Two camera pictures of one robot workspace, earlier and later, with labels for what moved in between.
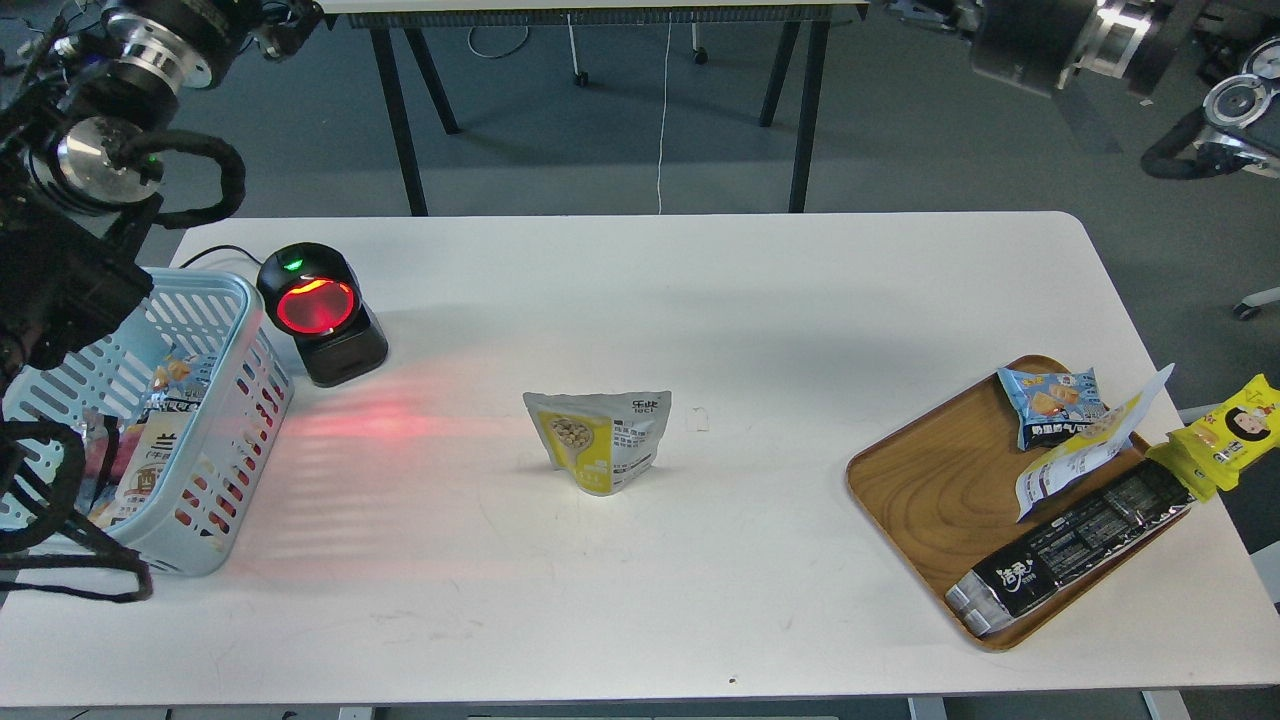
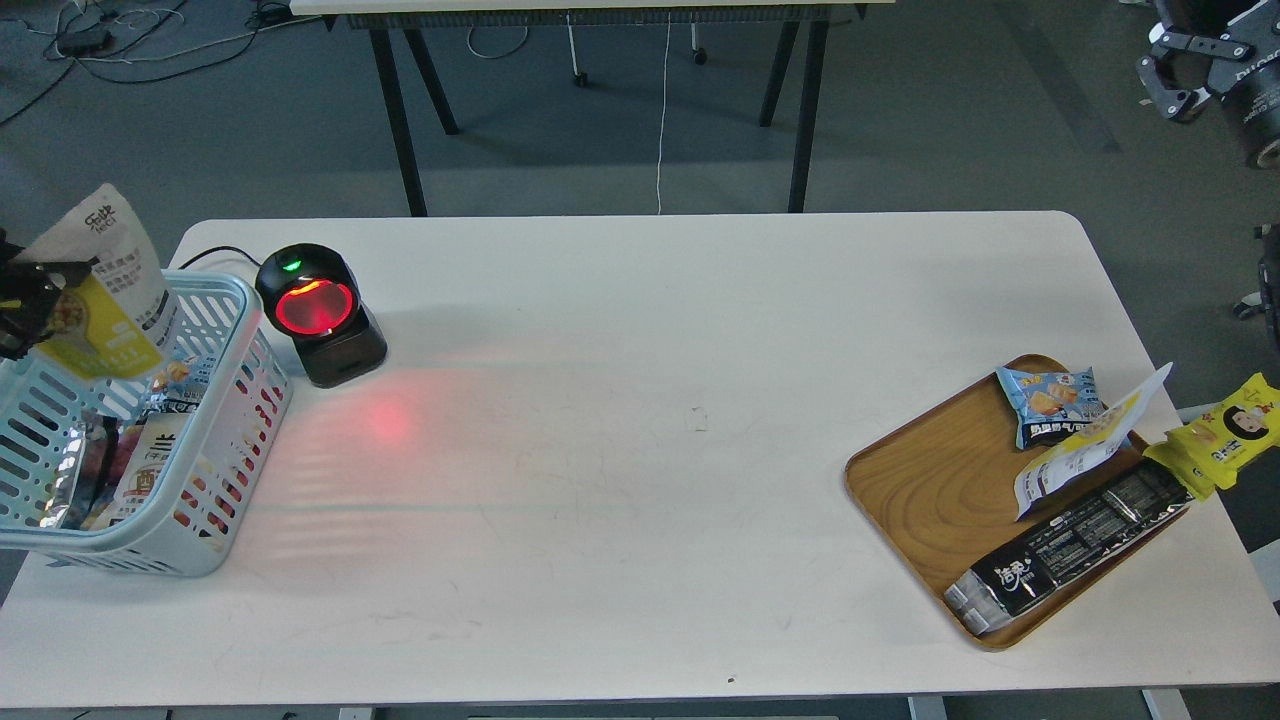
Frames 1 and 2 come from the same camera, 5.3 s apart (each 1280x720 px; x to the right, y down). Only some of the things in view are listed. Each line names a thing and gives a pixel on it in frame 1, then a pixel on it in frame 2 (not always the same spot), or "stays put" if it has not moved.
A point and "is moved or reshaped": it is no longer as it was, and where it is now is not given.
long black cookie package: [999, 588] stays put
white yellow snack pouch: [1102, 443] stays put
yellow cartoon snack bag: [1211, 453] stays put
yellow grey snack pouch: [603, 438] is moved or reshaped
